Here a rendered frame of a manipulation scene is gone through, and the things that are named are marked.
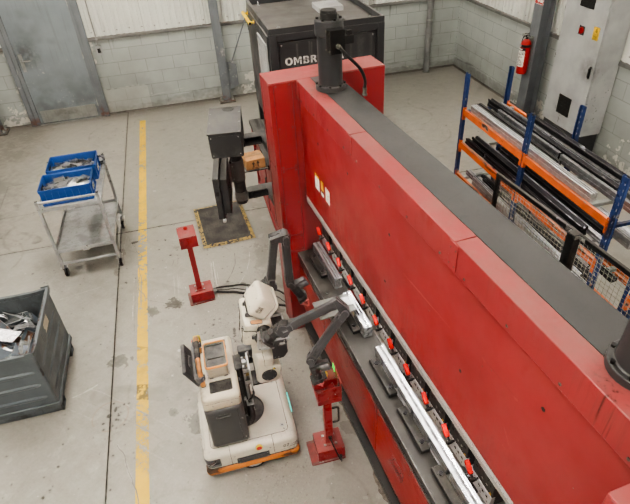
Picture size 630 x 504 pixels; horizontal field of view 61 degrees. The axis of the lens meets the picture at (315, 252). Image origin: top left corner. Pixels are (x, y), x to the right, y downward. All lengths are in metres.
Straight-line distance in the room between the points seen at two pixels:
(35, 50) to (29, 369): 6.52
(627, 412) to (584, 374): 0.14
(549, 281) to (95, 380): 3.95
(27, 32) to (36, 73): 0.63
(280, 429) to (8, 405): 2.14
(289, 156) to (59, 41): 6.59
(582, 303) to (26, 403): 4.06
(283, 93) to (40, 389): 2.90
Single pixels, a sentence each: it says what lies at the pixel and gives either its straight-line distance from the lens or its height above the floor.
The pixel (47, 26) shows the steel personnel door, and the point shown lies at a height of 1.54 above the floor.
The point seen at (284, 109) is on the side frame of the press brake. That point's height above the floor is 2.11.
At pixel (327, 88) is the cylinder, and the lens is 3.48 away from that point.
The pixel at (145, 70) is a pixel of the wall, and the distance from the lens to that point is 10.04.
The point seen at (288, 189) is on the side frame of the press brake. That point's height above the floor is 1.48.
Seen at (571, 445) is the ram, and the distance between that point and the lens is 1.95.
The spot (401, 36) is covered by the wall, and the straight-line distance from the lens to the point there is 10.79.
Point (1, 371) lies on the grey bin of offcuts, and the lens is 4.61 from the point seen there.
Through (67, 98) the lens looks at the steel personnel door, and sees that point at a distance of 10.26.
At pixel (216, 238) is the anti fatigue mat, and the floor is 0.02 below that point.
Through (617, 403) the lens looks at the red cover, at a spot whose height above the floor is 2.30.
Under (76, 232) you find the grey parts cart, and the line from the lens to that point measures 6.37.
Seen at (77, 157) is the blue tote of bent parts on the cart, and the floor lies 0.96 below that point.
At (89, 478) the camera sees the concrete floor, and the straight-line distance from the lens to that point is 4.46.
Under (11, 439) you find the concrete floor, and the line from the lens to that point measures 4.96.
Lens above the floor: 3.52
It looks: 37 degrees down
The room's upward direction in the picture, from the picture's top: 4 degrees counter-clockwise
